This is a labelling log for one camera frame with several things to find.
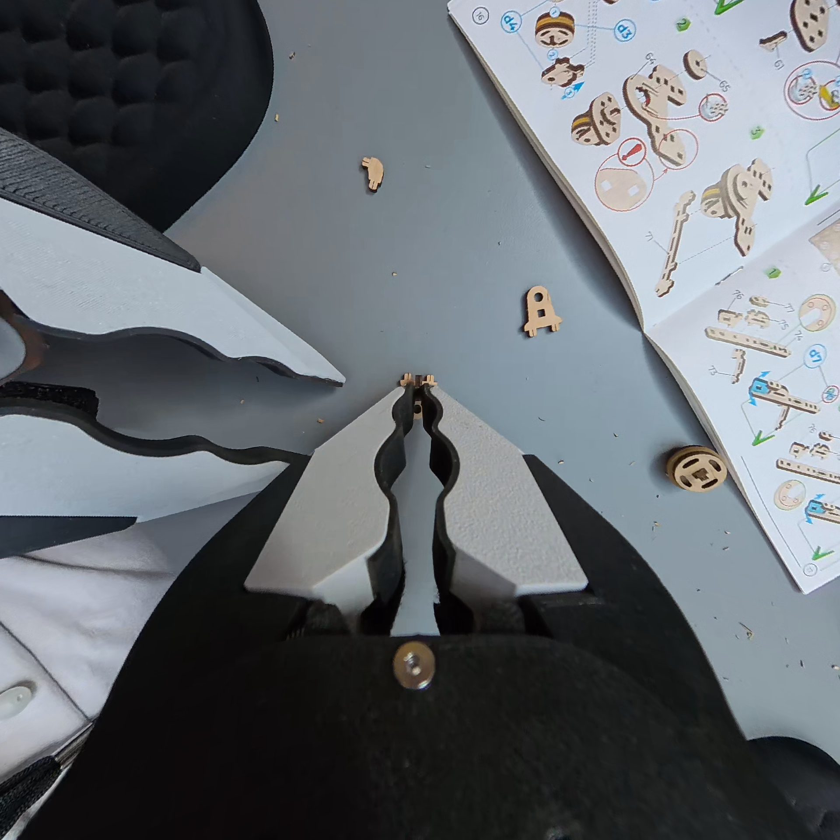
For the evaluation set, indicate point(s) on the small curved wooden puzzle piece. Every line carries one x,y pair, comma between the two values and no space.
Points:
374,172

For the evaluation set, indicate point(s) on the black quilted cushion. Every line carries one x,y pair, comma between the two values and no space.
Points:
131,79

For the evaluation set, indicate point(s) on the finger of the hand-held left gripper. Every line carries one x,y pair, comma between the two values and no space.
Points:
131,485
164,295

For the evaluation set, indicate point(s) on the rocket-shaped wooden puzzle piece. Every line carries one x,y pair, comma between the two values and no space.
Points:
539,315

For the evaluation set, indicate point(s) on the grey desk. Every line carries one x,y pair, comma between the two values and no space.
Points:
459,229

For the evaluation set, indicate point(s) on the black chair armrest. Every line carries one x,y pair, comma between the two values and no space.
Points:
797,781

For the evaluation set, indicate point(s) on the person's white shirt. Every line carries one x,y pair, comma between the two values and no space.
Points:
98,610

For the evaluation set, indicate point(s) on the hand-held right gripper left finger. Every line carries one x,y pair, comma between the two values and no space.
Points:
328,525

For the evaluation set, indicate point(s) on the small notched wooden puzzle piece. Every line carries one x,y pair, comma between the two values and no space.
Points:
418,380

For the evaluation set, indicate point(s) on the illustrated instruction booklet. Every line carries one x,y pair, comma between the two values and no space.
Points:
656,216

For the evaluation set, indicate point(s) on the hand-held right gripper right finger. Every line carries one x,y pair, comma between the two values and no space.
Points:
499,525

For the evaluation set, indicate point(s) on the round wooden wheel piece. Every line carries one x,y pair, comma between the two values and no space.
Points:
695,469

